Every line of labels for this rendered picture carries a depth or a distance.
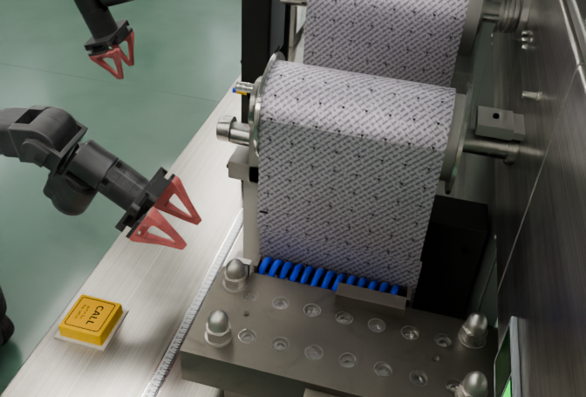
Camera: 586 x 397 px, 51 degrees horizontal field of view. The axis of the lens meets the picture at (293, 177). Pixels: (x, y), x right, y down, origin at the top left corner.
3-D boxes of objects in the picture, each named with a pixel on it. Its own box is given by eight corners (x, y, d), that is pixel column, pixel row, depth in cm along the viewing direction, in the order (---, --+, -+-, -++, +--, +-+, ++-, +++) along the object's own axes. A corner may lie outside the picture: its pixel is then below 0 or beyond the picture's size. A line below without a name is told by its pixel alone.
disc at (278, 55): (262, 176, 89) (287, 90, 95) (265, 176, 89) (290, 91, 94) (247, 124, 75) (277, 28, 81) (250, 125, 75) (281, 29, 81)
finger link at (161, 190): (177, 254, 94) (126, 218, 93) (194, 225, 100) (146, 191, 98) (198, 230, 90) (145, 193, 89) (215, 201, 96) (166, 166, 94)
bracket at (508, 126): (474, 115, 81) (478, 102, 80) (520, 123, 80) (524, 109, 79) (473, 134, 77) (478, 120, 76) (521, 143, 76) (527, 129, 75)
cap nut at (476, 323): (458, 325, 84) (465, 301, 81) (486, 331, 83) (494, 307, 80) (457, 345, 81) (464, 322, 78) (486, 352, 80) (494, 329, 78)
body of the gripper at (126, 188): (124, 236, 90) (81, 206, 89) (153, 195, 98) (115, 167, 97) (142, 211, 87) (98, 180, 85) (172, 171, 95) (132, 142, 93)
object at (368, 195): (257, 227, 90) (261, 117, 79) (419, 261, 86) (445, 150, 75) (256, 229, 90) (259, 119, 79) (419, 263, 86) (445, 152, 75)
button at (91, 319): (84, 303, 100) (81, 292, 99) (123, 313, 99) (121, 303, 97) (59, 336, 95) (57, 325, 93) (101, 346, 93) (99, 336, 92)
